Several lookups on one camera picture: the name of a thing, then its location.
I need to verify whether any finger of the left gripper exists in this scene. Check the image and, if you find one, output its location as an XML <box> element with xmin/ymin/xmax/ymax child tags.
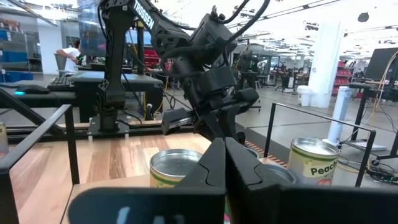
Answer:
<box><xmin>201</xmin><ymin>113</ymin><xmax>226</xmax><ymax>142</ymax></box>
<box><xmin>225</xmin><ymin>105</ymin><xmax>246</xmax><ymax>144</ymax></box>

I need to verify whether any blue storage bin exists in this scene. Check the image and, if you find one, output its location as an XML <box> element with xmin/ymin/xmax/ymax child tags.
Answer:
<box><xmin>0</xmin><ymin>50</ymin><xmax>29</xmax><ymax>63</ymax></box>
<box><xmin>0</xmin><ymin>71</ymin><xmax>34</xmax><ymax>83</ymax></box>

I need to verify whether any black monitor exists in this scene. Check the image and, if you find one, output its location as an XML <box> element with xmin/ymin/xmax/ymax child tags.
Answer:
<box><xmin>364</xmin><ymin>47</ymin><xmax>398</xmax><ymax>81</ymax></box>

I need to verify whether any black computer mouse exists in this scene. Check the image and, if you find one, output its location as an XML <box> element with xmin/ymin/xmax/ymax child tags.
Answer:
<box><xmin>14</xmin><ymin>84</ymin><xmax>51</xmax><ymax>95</ymax></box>

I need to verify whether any black floor cable bundle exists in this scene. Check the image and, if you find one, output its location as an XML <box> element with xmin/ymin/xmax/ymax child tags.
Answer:
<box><xmin>337</xmin><ymin>154</ymin><xmax>398</xmax><ymax>187</ymax></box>

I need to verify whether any white round pillar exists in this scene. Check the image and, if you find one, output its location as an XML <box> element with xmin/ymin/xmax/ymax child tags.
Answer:
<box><xmin>307</xmin><ymin>21</ymin><xmax>343</xmax><ymax>110</ymax></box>

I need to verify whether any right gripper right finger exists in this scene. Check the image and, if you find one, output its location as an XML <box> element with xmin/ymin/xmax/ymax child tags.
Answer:
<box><xmin>225</xmin><ymin>136</ymin><xmax>398</xmax><ymax>224</ymax></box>

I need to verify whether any black metal frame shelf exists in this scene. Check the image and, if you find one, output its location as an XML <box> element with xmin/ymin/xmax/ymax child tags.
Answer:
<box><xmin>0</xmin><ymin>102</ymin><xmax>377</xmax><ymax>224</ymax></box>

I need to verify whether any red shelving unit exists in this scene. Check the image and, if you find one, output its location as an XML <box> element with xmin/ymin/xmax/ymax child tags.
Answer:
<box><xmin>331</xmin><ymin>60</ymin><xmax>354</xmax><ymax>96</ymax></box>

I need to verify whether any pale labelled can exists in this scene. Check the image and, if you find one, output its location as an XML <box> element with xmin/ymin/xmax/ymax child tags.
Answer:
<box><xmin>0</xmin><ymin>121</ymin><xmax>10</xmax><ymax>156</ymax></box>

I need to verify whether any black stand table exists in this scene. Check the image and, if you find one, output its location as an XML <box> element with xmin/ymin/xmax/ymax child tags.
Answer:
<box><xmin>347</xmin><ymin>81</ymin><xmax>398</xmax><ymax>160</ymax></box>

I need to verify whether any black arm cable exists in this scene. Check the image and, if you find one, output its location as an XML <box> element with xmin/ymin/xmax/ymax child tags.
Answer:
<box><xmin>214</xmin><ymin>0</ymin><xmax>272</xmax><ymax>43</ymax></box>

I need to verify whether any red cabinet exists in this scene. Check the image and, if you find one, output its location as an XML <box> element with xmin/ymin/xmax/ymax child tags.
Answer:
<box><xmin>144</xmin><ymin>49</ymin><xmax>171</xmax><ymax>72</ymax></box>

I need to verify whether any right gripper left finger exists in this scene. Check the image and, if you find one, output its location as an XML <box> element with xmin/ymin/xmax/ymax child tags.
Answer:
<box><xmin>68</xmin><ymin>138</ymin><xmax>226</xmax><ymax>224</ymax></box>

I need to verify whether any grey office chair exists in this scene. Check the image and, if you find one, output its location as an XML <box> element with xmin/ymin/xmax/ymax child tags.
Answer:
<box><xmin>53</xmin><ymin>53</ymin><xmax>68</xmax><ymax>78</ymax></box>

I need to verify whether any white trash bin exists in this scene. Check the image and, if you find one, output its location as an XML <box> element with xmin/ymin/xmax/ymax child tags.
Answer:
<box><xmin>296</xmin><ymin>85</ymin><xmax>314</xmax><ymax>108</ymax></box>

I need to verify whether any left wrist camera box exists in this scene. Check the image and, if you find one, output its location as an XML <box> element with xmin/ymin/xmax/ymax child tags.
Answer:
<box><xmin>198</xmin><ymin>67</ymin><xmax>238</xmax><ymax>93</ymax></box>

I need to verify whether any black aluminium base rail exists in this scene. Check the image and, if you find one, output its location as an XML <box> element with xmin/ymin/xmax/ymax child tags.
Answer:
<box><xmin>0</xmin><ymin>123</ymin><xmax>195</xmax><ymax>141</ymax></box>

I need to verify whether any white tower fan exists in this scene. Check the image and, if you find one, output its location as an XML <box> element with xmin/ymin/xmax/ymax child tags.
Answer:
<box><xmin>322</xmin><ymin>86</ymin><xmax>353</xmax><ymax>147</ymax></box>

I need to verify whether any black keyboard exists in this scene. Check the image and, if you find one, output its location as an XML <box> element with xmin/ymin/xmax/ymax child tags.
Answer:
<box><xmin>46</xmin><ymin>76</ymin><xmax>76</xmax><ymax>93</ymax></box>

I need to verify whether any person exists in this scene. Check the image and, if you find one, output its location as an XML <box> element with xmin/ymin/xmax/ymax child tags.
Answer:
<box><xmin>55</xmin><ymin>38</ymin><xmax>83</xmax><ymax>77</ymax></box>

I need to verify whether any orange red peach can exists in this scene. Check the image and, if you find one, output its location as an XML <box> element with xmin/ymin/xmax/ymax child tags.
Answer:
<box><xmin>149</xmin><ymin>148</ymin><xmax>203</xmax><ymax>189</ymax></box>
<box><xmin>287</xmin><ymin>137</ymin><xmax>341</xmax><ymax>187</ymax></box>

